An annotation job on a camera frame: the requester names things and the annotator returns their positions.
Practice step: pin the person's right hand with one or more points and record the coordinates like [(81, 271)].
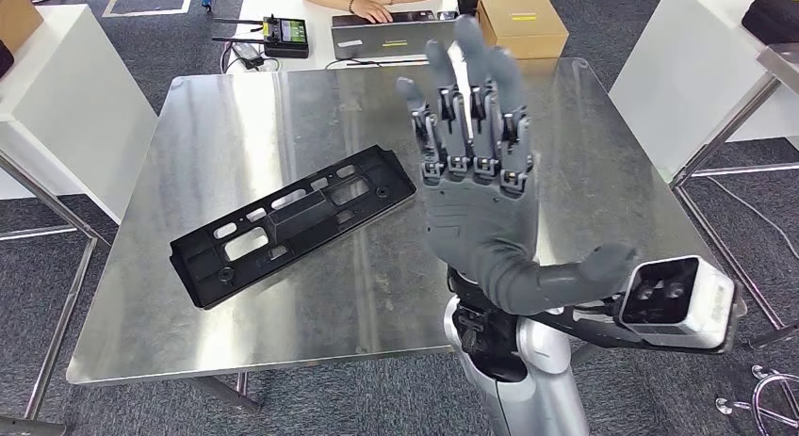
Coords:
[(373, 10)]

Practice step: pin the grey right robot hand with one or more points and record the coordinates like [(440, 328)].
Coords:
[(481, 233)]

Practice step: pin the black plastic panel part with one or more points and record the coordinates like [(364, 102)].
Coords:
[(299, 218)]

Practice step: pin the stainless steel workbench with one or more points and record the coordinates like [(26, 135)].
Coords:
[(249, 327)]

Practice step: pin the grey laptop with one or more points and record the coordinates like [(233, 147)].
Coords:
[(399, 40)]

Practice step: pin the black controller with antennas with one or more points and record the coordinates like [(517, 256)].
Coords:
[(287, 46)]

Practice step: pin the black power adapter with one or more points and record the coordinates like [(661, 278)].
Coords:
[(249, 56)]

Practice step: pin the brown cardboard box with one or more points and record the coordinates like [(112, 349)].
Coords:
[(524, 34), (15, 15)]

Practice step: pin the white cabinet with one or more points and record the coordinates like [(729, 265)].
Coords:
[(75, 109), (686, 77)]

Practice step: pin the chrome stool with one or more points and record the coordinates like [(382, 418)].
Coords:
[(724, 406)]

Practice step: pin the stainless steel table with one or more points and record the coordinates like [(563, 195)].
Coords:
[(62, 328), (780, 62)]

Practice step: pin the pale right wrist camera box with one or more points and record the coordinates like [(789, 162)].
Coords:
[(693, 308)]

